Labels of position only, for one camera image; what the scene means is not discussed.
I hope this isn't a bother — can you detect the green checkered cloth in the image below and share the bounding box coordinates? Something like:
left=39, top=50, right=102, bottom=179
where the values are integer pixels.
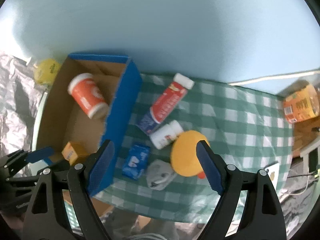
left=96, top=74, right=293, bottom=223

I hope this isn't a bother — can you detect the blue wet wipes pack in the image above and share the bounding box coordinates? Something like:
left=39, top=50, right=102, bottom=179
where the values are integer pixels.
left=122, top=143, right=150, bottom=180

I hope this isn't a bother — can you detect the red blue medicine box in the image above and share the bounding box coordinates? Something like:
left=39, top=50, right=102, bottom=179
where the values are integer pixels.
left=137, top=73, right=194, bottom=135

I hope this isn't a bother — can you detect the orange juice bottle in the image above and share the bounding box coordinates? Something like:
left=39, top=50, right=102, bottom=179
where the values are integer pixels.
left=283, top=80, right=319, bottom=124

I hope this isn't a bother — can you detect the small yellow box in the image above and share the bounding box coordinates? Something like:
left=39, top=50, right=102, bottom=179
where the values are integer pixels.
left=62, top=141, right=89, bottom=165

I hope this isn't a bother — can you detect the white card tag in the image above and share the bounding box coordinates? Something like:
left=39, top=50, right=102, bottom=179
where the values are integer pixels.
left=264, top=162, right=280, bottom=183

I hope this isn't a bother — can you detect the white pill bottle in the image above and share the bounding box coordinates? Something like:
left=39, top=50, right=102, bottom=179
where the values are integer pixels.
left=150, top=120, right=184, bottom=150

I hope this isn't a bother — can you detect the yellow rubber duck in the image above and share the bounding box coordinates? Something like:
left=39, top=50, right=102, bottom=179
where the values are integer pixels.
left=170, top=130, right=209, bottom=179

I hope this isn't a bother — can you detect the wooden side table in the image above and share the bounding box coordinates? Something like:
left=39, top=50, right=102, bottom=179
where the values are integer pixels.
left=293, top=116, right=320, bottom=158

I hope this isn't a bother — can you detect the silver foil sheet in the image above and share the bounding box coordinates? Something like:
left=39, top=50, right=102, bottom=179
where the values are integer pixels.
left=1, top=54, right=44, bottom=156

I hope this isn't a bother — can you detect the orange white canister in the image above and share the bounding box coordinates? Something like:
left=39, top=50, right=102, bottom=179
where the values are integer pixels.
left=67, top=73, right=109, bottom=120

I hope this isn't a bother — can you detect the blue cardboard box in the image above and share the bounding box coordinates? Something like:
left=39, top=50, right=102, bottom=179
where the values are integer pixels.
left=33, top=53, right=142, bottom=196

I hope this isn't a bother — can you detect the yellow drink bottle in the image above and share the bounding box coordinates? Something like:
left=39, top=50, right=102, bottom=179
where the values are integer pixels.
left=33, top=59, right=61, bottom=86

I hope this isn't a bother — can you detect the white cable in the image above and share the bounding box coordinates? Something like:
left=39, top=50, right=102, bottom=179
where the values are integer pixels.
left=228, top=70, right=320, bottom=86

